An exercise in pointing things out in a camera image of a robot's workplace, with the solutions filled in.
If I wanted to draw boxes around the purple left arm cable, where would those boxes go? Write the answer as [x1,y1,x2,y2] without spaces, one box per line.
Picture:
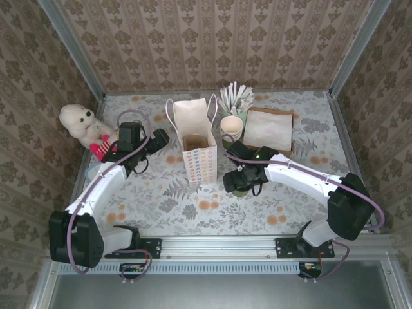
[70,109,153,284]

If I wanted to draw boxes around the stack of green paper cups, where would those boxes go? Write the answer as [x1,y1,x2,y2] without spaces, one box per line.
[220,115,244,144]

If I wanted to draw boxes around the white paper napkin stack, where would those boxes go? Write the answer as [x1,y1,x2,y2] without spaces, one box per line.
[243,109,293,151]

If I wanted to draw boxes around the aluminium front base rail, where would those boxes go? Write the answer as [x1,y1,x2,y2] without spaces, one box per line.
[48,234,397,260]

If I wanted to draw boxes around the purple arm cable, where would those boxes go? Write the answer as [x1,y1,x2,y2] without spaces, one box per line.
[70,109,153,284]
[224,153,386,284]

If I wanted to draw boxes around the white slotted cable duct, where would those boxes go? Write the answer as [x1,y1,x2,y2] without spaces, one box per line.
[59,261,323,275]

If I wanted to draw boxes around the pink striped plush toy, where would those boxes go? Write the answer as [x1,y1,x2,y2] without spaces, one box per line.
[89,135,120,163]

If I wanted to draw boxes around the grey metal panel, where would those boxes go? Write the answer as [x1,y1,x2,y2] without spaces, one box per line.
[48,260,397,309]

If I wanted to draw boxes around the white plush dog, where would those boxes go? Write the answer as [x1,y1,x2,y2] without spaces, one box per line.
[59,104,118,149]

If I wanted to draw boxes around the light blue plastic container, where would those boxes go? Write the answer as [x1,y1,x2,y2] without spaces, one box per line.
[86,162,106,181]

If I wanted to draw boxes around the aluminium right side rail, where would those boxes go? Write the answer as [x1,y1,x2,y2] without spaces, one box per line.
[328,91,380,234]

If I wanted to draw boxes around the white printed paper bag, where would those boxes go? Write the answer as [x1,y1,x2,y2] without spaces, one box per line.
[165,93,220,191]

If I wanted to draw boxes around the paper-wrapped straws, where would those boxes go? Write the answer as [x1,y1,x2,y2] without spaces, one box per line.
[218,82,255,115]

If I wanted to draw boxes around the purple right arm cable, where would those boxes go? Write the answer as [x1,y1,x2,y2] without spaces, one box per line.
[224,153,386,284]

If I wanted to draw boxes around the green straw holder cup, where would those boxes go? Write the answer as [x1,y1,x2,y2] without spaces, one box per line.
[220,106,249,125]

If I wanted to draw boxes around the aluminium right frame post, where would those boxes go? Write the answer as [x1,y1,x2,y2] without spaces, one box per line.
[328,0,393,97]

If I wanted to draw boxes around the aluminium frame post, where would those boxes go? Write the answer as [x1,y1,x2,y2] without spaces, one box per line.
[328,0,393,97]
[37,0,106,100]

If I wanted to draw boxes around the aluminium back rail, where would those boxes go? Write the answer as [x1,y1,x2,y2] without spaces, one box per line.
[104,88,332,96]

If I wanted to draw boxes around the aluminium left frame post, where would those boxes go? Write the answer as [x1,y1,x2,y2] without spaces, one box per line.
[37,0,106,100]

